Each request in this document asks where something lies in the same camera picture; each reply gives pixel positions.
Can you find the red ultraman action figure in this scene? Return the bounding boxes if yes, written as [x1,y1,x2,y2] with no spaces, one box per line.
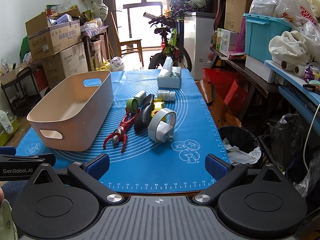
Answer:
[103,108,140,153]

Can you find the tall cardboard box on shelf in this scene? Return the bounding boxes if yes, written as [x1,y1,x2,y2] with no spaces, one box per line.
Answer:
[224,0,253,33]

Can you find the lower stacked cardboard box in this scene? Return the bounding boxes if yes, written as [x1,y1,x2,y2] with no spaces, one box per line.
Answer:
[41,42,89,88]

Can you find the wooden chair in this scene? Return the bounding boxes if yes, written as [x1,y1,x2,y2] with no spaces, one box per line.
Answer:
[110,12,144,67]

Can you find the white power adapter plug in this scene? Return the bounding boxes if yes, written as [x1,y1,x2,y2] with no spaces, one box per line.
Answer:
[156,121,174,143]

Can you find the red bags under shelf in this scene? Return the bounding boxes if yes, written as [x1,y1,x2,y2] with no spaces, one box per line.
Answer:
[202,68,249,114]

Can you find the green ointment tin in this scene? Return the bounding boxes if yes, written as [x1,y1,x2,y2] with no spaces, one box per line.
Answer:
[126,98,139,114]

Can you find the white pill bottle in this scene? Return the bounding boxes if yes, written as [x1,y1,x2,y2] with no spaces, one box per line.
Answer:
[157,90,175,102]

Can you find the tissue box with tissue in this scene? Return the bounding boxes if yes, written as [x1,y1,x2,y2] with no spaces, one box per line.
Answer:
[157,56,181,89]

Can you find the small white rectangular box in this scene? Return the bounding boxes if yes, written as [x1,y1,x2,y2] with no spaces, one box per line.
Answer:
[134,90,146,106]

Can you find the white tape roll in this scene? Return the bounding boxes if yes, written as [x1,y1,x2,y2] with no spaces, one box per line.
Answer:
[148,108,177,143]

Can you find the blue silicone baking mat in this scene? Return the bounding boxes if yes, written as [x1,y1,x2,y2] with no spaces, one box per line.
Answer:
[16,69,228,194]

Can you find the black trash basket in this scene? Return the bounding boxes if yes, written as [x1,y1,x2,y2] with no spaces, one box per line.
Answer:
[218,126,262,165]

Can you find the teal plastic storage bin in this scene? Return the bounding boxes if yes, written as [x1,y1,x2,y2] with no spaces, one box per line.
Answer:
[243,14,293,63]

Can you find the black tv remote control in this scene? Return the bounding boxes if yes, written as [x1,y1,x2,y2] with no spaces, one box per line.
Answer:
[134,94,155,133]

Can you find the open top cardboard box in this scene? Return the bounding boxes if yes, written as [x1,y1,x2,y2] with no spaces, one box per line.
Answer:
[25,7,81,61]

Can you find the beige plastic storage basket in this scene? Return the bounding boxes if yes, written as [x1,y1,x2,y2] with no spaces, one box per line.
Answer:
[27,70,113,152]

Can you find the black metal shelf cart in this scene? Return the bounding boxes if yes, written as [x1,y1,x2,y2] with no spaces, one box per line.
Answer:
[1,67,41,116]

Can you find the yellow toy with red knob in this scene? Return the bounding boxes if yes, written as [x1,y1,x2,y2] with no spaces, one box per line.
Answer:
[151,99,165,118]

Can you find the yellow oil jug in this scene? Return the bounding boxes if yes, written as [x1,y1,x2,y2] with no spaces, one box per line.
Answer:
[95,61,111,71]

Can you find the white chest freezer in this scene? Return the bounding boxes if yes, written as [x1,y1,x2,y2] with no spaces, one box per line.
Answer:
[183,12,216,80]

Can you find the green black bicycle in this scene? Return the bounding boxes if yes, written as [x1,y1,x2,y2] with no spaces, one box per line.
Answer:
[143,9,192,72]

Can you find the green white product box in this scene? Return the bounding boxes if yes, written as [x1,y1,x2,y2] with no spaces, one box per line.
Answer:
[216,28,239,56]

